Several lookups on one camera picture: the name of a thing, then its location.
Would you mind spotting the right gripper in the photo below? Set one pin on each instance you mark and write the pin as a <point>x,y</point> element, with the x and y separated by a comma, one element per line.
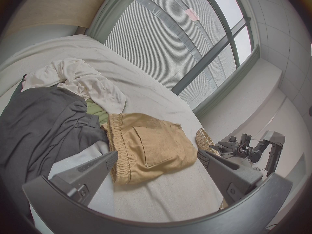
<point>229,150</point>

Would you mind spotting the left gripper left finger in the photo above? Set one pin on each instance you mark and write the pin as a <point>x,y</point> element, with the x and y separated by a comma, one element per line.
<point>87,177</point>

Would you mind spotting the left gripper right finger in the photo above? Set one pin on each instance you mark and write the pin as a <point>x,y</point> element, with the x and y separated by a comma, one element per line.
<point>229,179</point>

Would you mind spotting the tan shorts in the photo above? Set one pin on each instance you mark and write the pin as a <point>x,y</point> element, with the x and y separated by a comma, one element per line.
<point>151,142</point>

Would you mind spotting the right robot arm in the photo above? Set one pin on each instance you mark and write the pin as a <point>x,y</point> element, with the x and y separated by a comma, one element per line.
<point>270,147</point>

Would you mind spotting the round woven basket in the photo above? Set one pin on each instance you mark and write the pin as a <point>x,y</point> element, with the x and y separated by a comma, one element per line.
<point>203,140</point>

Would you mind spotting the pale grey garment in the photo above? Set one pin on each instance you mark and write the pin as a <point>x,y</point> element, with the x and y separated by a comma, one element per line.
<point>93,147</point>

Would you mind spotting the green garment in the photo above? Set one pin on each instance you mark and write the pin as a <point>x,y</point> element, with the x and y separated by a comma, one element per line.
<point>95,110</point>

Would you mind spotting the black garment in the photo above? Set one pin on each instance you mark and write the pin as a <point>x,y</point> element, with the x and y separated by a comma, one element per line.
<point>43,125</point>

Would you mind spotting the white garment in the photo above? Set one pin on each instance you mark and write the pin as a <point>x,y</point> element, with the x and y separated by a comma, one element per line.
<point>80,77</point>

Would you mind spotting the window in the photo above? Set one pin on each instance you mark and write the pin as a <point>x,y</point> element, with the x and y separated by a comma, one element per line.
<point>170,33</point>

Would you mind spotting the grey-green curtain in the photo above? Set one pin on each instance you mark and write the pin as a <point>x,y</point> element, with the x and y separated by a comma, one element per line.
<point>114,11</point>

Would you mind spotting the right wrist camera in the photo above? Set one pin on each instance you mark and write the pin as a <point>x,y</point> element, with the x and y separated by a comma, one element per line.
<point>232,139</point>

